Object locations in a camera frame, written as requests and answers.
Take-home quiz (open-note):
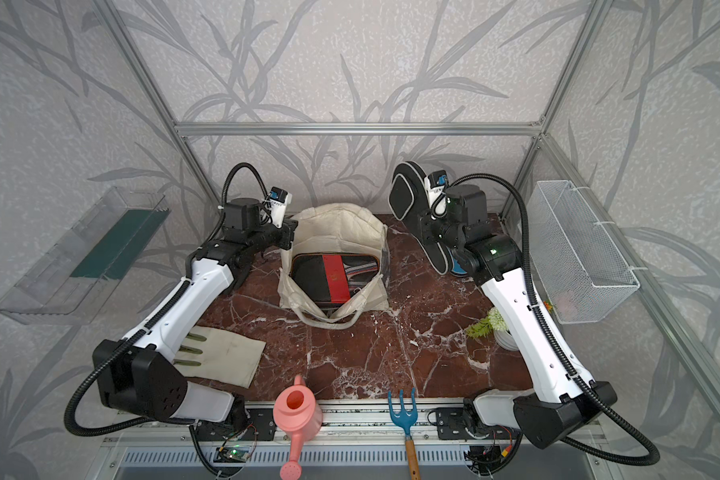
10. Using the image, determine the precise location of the clear plastic shelf tray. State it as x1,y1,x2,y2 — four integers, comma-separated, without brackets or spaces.
0,187,170,326

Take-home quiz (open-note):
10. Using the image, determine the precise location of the beige gardening glove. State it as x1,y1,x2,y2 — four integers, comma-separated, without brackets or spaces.
174,326,266,388

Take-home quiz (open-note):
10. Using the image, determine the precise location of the red black ping pong set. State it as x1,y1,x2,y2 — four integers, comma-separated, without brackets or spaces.
290,253,380,308

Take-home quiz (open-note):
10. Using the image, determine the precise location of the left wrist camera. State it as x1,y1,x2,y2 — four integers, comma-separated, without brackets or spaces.
267,187,292,228

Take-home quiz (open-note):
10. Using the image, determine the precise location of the pink watering can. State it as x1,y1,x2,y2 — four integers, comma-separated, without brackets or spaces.
273,375,323,480

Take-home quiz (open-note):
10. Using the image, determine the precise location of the potted flower plant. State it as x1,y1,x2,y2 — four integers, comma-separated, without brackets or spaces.
465,306,519,352

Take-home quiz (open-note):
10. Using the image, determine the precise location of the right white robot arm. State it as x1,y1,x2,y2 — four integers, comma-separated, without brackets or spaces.
419,171,660,466

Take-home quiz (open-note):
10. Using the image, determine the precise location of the white wire basket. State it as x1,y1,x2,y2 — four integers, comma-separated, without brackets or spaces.
526,180,640,324

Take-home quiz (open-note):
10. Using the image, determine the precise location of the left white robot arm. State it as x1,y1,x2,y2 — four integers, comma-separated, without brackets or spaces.
63,185,298,437

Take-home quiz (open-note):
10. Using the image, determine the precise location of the blue hand rake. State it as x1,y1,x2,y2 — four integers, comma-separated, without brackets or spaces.
387,389,421,480

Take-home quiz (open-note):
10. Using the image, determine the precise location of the beige canvas tote bag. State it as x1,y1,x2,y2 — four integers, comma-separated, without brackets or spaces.
278,203,390,330

